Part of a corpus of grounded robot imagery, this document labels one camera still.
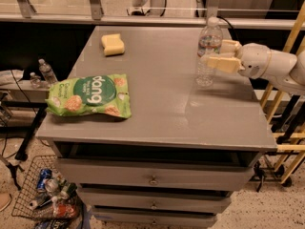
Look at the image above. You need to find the black wire basket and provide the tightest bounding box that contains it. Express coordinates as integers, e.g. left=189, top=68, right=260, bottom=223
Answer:
left=12, top=156, right=81, bottom=220

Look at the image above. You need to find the blue soda can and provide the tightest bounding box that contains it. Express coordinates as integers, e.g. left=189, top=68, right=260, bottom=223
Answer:
left=36, top=168, right=52, bottom=193

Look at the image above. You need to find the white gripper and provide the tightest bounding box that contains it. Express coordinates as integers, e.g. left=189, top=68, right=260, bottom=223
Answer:
left=200, top=39, right=271, bottom=79

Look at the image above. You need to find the bottom grey drawer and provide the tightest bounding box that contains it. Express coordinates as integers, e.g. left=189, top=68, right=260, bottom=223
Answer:
left=91, top=207, right=217, bottom=228

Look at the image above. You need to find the grey drawer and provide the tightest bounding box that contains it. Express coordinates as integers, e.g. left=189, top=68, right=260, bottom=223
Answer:
left=55, top=158, right=254, bottom=191
left=77, top=188, right=231, bottom=214
left=91, top=207, right=217, bottom=228

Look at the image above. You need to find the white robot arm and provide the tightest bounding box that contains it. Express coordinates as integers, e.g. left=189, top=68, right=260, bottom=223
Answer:
left=200, top=40, right=305, bottom=95

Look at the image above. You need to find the green dang chips bag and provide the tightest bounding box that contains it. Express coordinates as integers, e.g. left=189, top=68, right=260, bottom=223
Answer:
left=46, top=74, right=132, bottom=118

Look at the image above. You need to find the clear plastic water bottle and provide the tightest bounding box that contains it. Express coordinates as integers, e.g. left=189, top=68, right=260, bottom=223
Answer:
left=195, top=17, right=223, bottom=87

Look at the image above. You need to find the middle grey drawer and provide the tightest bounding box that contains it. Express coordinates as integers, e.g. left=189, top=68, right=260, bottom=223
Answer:
left=77, top=188, right=231, bottom=214

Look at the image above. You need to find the grey drawer cabinet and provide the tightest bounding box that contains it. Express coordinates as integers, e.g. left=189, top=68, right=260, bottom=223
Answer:
left=35, top=25, right=278, bottom=229

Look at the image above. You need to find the top grey drawer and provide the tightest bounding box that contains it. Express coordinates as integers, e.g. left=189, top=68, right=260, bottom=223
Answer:
left=55, top=158, right=254, bottom=191

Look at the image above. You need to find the red label bottle in basket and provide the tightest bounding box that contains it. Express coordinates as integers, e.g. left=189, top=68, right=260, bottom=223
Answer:
left=38, top=203, right=79, bottom=219

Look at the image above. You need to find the small water bottle on desk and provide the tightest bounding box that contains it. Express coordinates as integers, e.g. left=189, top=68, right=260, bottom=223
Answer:
left=30, top=73, right=42, bottom=89

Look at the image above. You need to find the upright water bottle on desk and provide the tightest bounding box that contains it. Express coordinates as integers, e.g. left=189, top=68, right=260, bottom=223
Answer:
left=38, top=59, right=57, bottom=85

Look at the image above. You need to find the green can in basket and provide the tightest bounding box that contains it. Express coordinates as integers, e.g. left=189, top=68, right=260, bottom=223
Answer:
left=60, top=182, right=77, bottom=199

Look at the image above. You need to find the grey side desk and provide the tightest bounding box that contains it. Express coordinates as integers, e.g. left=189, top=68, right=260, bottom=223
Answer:
left=0, top=80, right=49, bottom=161

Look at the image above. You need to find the metal railing shelf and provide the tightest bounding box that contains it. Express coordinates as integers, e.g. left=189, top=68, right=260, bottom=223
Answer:
left=0, top=0, right=304, bottom=30

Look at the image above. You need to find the yellow sponge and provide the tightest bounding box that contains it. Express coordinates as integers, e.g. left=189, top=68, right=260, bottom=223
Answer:
left=101, top=33, right=125, bottom=56

